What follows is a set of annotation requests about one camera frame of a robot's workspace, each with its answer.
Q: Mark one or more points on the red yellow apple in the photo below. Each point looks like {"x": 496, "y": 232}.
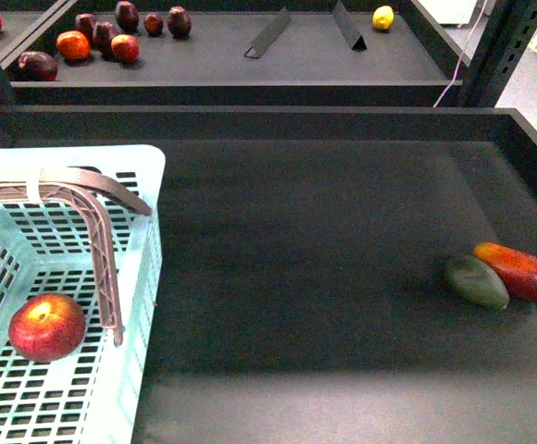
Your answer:
{"x": 46, "y": 328}

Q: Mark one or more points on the light green plastic basket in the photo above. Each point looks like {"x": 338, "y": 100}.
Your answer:
{"x": 90, "y": 396}

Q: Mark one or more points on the red apple on rear shelf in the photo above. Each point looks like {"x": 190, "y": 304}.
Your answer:
{"x": 125, "y": 48}

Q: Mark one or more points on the black front tray shelf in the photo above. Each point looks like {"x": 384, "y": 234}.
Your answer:
{"x": 301, "y": 296}

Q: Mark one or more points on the black tray shelf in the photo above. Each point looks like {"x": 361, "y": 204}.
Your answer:
{"x": 414, "y": 63}
{"x": 301, "y": 296}

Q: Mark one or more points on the black metal divider left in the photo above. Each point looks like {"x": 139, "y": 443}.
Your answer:
{"x": 269, "y": 35}

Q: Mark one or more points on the black metal divider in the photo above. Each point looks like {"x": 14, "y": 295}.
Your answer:
{"x": 269, "y": 35}
{"x": 350, "y": 32}

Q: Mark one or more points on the black metal divider right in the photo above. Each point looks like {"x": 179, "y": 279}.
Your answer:
{"x": 350, "y": 32}

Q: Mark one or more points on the dark red fruit right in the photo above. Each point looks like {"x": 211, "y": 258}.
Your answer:
{"x": 179, "y": 22}

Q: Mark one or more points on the dark red fruit small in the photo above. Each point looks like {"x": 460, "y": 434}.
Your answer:
{"x": 153, "y": 24}

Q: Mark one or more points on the yellow lemon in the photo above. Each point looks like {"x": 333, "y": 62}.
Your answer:
{"x": 383, "y": 18}

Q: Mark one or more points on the black rear tray shelf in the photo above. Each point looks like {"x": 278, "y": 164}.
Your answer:
{"x": 414, "y": 63}

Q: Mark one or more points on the dark purple fruit pair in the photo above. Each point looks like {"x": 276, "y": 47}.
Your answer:
{"x": 99, "y": 33}

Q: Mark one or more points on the orange tomato fruit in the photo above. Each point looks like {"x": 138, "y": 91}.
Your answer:
{"x": 73, "y": 46}

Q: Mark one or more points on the red orange mango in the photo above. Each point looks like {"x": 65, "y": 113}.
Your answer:
{"x": 517, "y": 270}

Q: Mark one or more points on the dark purple eggplant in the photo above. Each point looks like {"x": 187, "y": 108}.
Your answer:
{"x": 37, "y": 66}

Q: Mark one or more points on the brown basket handle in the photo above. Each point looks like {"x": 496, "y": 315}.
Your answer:
{"x": 77, "y": 187}

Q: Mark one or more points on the dark perforated metal post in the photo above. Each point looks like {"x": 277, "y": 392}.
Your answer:
{"x": 509, "y": 29}

